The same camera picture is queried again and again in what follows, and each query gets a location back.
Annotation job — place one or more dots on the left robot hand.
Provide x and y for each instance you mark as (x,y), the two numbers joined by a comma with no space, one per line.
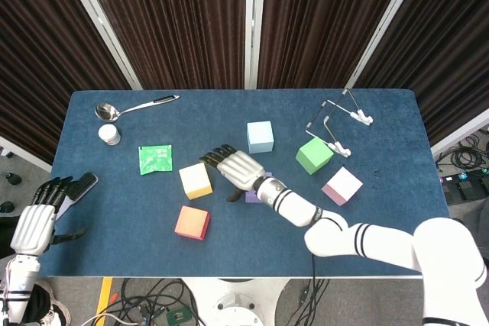
(32,226)

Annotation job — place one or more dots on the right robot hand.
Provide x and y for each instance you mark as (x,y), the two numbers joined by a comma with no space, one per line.
(238,165)

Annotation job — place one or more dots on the light blue cube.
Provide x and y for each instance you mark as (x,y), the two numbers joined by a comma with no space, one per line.
(260,137)

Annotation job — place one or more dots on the yellow cube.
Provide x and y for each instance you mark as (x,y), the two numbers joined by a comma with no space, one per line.
(195,181)

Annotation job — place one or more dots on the green cube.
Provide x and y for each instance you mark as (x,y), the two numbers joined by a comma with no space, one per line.
(314,156)

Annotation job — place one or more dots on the pink cube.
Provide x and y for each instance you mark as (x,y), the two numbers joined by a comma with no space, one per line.
(342,186)

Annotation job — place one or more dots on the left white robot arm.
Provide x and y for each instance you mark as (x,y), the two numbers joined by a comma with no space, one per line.
(19,284)

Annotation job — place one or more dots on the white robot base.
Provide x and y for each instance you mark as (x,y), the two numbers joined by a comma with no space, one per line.
(237,303)

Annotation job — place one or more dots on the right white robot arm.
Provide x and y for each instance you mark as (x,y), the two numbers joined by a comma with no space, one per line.
(382,246)

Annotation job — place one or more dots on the purple cube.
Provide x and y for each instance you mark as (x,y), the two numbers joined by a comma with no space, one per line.
(250,198)

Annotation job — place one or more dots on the red cube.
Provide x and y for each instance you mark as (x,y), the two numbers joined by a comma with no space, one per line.
(192,223)

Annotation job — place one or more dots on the black hair brush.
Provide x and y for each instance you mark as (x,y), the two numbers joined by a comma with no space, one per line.
(85,184)

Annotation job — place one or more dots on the green foil packet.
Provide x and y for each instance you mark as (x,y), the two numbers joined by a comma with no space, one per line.
(155,159)

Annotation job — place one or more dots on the blue table mat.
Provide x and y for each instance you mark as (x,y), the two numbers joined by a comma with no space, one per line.
(229,249)

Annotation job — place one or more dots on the white sneaker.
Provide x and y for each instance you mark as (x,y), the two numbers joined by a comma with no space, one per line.
(57,312)

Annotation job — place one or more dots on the yellow floor tape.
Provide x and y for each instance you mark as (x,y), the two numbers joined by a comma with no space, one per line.
(105,295)

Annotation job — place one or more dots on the small white jar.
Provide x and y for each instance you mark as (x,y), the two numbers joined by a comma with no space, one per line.
(109,135)

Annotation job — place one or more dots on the metal ladle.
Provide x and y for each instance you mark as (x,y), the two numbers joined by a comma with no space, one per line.
(107,111)

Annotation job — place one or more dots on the brown curtain panel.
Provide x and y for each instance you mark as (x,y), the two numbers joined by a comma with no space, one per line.
(30,55)
(324,17)
(172,17)
(451,55)

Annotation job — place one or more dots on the green electronics box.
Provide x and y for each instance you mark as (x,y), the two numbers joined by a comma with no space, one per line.
(177,317)

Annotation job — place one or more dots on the white partition post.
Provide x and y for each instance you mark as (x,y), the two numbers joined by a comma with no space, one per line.
(23,152)
(99,20)
(458,131)
(254,17)
(386,20)

